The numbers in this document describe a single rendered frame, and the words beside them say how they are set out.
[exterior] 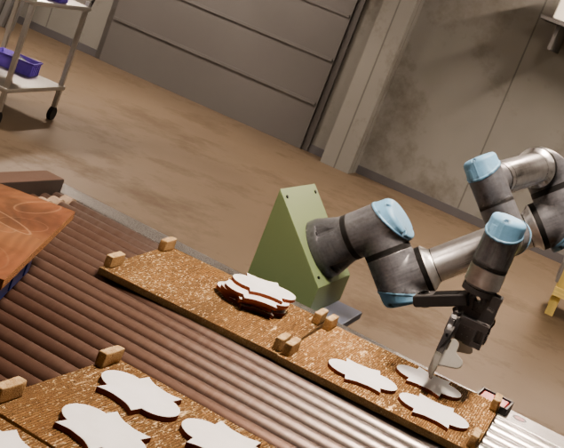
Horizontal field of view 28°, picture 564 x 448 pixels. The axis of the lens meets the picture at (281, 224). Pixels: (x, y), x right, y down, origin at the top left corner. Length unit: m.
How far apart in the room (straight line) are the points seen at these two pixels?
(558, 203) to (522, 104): 7.88
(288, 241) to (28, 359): 1.05
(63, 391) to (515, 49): 9.12
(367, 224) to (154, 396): 1.07
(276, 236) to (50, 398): 1.16
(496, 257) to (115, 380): 0.85
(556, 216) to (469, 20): 8.05
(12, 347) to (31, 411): 0.24
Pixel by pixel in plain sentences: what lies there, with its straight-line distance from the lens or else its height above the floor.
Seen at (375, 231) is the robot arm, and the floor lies 1.12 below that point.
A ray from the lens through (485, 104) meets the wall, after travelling 10.60.
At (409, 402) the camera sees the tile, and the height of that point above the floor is 0.94.
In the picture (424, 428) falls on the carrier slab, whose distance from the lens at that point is 2.12.
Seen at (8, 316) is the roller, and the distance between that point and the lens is 1.94.
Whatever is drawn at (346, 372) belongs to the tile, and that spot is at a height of 0.94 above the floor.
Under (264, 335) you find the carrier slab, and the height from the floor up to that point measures 0.94.
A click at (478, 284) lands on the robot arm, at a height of 1.18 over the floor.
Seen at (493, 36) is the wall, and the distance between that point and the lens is 10.62.
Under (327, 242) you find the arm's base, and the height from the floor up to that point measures 1.05.
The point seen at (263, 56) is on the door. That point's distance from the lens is 11.14.
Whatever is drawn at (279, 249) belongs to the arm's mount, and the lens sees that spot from 2.71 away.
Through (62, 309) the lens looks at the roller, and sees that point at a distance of 2.05.
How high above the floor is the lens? 1.63
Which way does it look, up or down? 12 degrees down
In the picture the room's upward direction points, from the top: 21 degrees clockwise
